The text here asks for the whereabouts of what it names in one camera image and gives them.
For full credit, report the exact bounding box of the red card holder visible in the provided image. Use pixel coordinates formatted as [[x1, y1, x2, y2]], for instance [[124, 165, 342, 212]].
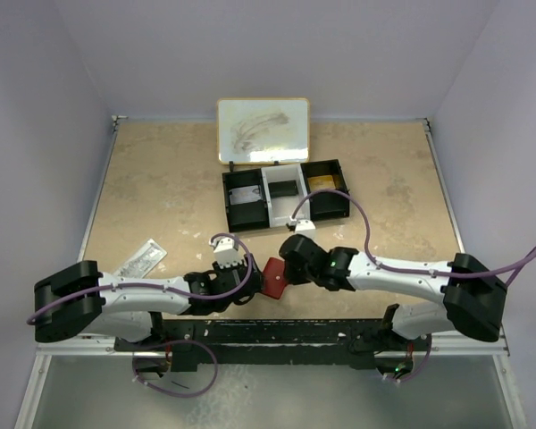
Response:
[[262, 257, 289, 300]]

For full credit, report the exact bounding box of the black white three-bin organizer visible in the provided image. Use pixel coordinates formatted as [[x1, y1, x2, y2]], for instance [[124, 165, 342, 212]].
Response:
[[222, 159, 350, 232]]

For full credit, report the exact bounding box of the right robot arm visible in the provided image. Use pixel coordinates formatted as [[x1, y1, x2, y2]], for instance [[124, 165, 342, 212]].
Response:
[[279, 234, 507, 349]]

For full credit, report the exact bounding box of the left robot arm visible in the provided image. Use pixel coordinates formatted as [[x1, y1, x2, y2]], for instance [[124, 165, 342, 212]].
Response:
[[27, 261, 264, 350]]

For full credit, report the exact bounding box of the black card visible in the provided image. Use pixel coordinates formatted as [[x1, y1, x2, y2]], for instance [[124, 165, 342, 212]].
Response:
[[268, 180, 298, 198]]

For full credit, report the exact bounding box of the gold credit card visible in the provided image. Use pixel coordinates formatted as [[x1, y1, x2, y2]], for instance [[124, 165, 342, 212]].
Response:
[[307, 174, 337, 192]]

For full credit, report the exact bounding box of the silver credit card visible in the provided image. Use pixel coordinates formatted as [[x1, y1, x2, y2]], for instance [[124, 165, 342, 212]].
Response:
[[228, 185, 262, 206]]

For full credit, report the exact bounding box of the silver foil packet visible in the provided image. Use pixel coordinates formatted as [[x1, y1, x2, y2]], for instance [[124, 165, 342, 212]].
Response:
[[113, 239, 167, 278]]

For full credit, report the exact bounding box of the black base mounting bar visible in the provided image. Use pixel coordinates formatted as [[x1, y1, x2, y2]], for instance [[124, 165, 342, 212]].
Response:
[[113, 317, 430, 373]]

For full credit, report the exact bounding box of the small whiteboard with stand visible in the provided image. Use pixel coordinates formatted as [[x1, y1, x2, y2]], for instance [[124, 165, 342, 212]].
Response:
[[216, 97, 311, 165]]

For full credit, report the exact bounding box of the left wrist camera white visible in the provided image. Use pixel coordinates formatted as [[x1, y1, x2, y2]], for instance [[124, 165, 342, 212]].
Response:
[[209, 235, 244, 269]]

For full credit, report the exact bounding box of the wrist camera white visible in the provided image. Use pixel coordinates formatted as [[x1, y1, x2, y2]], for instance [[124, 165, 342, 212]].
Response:
[[286, 218, 316, 240], [209, 235, 244, 269]]

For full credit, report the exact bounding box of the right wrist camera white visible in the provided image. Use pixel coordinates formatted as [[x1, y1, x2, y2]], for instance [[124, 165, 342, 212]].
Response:
[[286, 218, 316, 240]]

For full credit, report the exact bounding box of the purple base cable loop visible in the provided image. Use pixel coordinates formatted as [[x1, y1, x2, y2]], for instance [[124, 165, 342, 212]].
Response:
[[131, 337, 220, 398]]

